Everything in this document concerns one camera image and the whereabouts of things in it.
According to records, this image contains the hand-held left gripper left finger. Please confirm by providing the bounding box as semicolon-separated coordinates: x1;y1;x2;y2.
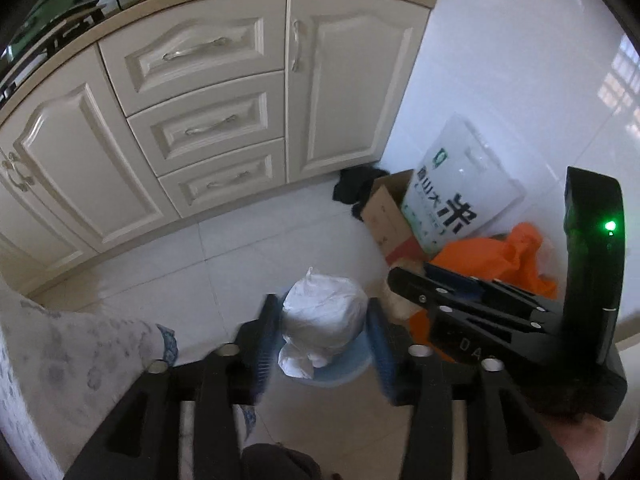
64;294;281;480

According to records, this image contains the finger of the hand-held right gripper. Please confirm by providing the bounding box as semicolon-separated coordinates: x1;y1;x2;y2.
425;263;562;319
387;266;547;334

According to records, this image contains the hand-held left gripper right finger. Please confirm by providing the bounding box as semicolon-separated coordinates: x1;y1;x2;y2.
366;298;581;480

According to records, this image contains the light blue trash bin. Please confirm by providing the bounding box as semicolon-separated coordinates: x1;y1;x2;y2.
276;284;374;389

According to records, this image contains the white plastic bin liner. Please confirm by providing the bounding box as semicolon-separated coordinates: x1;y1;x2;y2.
277;267;369;380

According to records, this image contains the person's right hand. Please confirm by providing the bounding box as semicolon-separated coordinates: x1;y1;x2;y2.
542;407;616;480

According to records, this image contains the orange plastic bag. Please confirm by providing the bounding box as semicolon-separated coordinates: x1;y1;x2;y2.
409;222;559;362

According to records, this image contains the brown cardboard box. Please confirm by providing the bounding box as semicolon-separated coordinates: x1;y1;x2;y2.
361;170;442;267

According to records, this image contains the white rice sack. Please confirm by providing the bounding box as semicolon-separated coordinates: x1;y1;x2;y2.
400;112;529;257

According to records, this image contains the dark cloth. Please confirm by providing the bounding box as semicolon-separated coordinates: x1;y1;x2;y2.
242;442;322;480

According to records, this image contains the black cloth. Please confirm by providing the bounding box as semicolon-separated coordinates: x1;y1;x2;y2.
332;164;391;224

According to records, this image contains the small cream cabinet drawer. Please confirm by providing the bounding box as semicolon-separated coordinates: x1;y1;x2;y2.
158;138;287;219

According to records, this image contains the round marble-pattern table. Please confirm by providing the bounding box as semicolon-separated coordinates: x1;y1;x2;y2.
0;280;179;480

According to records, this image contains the cream cabinet door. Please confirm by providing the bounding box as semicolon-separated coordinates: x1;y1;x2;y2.
0;42;181;254
0;160;101;292
286;0;432;185

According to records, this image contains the medium cream cabinet drawer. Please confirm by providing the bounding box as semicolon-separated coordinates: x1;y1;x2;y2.
127;71;286;177

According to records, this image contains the cream kitchen base cabinet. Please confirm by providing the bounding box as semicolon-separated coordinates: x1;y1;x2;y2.
0;0;441;297

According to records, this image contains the large cream cabinet drawer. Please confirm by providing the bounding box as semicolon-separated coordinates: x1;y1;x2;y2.
98;0;289;116

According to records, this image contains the black gas stove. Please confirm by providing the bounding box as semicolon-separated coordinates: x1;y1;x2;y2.
0;4;109;107

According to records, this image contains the green cooking pot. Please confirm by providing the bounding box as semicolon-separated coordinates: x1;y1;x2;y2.
9;0;101;61

